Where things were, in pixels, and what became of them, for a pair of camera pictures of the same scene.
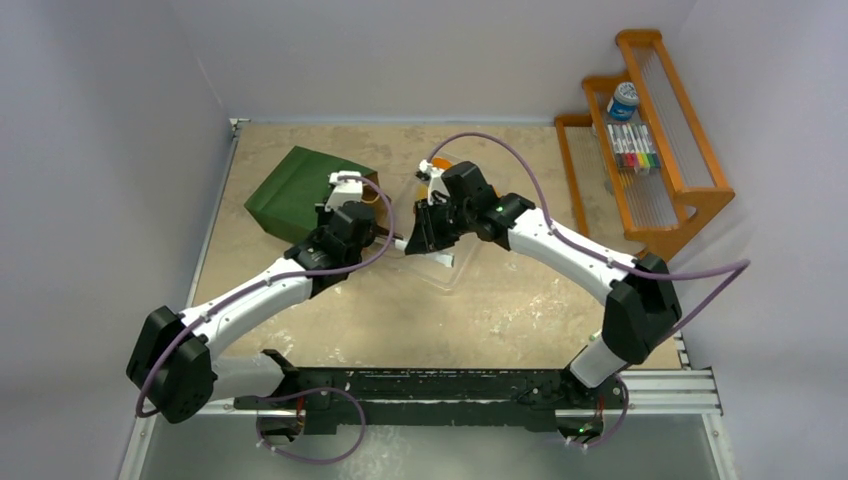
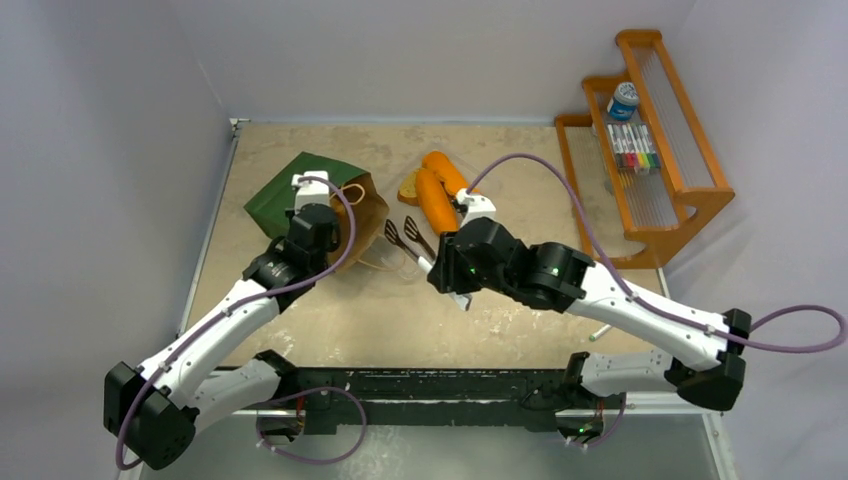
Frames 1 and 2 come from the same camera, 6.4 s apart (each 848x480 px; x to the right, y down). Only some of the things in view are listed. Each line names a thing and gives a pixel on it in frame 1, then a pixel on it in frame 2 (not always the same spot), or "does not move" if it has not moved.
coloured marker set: x=633 y=145 does not move
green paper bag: x=285 y=205 does not move
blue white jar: x=622 y=105 does not move
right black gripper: x=424 y=227 to x=444 y=263
